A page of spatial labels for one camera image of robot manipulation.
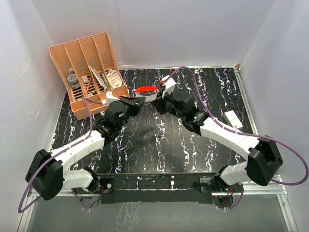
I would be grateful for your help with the white paper card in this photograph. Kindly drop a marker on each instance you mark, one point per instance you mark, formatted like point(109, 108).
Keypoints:
point(98, 77)

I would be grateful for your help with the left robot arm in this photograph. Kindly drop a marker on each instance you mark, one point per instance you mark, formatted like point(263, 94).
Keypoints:
point(50, 172)

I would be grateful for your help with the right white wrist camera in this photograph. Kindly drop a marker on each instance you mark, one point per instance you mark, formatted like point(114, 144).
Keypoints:
point(168, 85)

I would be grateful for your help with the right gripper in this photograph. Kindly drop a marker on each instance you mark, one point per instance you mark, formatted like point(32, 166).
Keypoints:
point(159, 103)

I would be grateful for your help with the small white box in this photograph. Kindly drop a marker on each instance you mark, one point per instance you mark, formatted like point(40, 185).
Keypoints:
point(232, 120)

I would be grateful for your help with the pink desk organizer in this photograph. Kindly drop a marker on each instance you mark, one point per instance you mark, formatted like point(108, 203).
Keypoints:
point(74, 57)

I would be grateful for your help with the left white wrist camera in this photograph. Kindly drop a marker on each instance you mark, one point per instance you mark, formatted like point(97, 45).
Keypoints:
point(109, 98)

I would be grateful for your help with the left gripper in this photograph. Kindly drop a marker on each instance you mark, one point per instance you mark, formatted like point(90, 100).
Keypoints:
point(133, 103)

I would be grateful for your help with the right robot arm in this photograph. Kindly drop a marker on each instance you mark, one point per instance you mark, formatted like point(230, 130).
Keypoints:
point(262, 156)

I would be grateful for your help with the white labelled packet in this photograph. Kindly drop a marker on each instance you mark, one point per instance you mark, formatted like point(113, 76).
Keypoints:
point(114, 78)

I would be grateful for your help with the grey round jar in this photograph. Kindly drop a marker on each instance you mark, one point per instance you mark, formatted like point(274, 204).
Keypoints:
point(73, 81)

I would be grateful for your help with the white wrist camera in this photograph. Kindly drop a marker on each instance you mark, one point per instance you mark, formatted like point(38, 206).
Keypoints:
point(109, 98)
point(168, 85)

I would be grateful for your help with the aluminium frame rail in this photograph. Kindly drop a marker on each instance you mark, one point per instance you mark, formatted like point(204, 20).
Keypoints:
point(137, 207)

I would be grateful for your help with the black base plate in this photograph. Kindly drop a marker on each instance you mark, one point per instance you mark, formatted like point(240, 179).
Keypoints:
point(178, 187)

